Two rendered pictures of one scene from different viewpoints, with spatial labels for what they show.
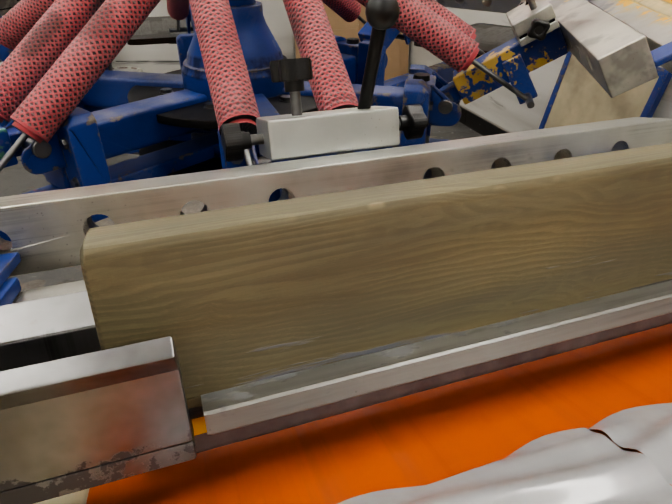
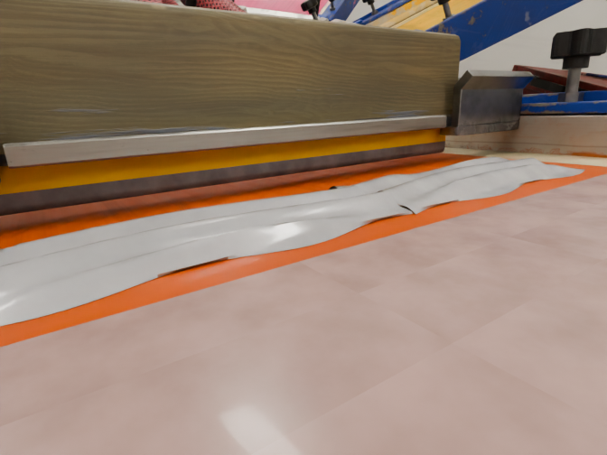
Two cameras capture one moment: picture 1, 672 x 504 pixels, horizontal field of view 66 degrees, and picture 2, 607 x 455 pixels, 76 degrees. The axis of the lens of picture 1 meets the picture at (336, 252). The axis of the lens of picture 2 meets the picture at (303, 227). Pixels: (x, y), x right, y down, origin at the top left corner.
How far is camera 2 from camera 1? 11 cm
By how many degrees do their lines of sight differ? 15
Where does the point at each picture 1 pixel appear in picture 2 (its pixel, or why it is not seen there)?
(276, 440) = (88, 212)
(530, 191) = (279, 25)
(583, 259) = (322, 88)
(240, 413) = (40, 151)
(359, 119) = not seen: hidden behind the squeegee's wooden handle
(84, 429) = not seen: outside the picture
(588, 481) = (316, 195)
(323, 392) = (118, 145)
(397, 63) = not seen: hidden behind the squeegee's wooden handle
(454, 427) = (234, 198)
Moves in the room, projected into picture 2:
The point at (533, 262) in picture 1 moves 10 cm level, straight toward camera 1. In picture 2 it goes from (286, 83) to (233, 118)
